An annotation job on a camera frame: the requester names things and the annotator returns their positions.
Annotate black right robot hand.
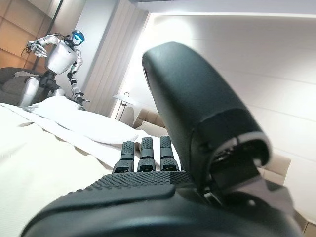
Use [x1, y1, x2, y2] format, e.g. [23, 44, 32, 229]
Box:
[21, 41, 303, 237]

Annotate white bed with pillows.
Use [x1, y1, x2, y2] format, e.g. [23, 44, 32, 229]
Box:
[0, 123, 139, 237]

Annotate white bedside lamp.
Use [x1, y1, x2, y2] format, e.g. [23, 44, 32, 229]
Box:
[113, 91, 136, 121]

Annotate beige pleated curtain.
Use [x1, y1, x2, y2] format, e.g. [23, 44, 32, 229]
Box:
[82, 0, 150, 121]

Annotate white duvet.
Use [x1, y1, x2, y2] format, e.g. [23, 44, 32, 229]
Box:
[0, 96, 178, 163]

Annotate silver humanoid robot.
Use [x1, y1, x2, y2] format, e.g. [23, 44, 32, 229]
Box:
[18, 30, 91, 112]

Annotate dark grey upholstered seat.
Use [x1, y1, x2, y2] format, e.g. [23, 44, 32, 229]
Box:
[0, 67, 49, 107]

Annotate bed with upholstered frame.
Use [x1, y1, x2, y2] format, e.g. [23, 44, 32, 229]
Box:
[0, 96, 292, 237]

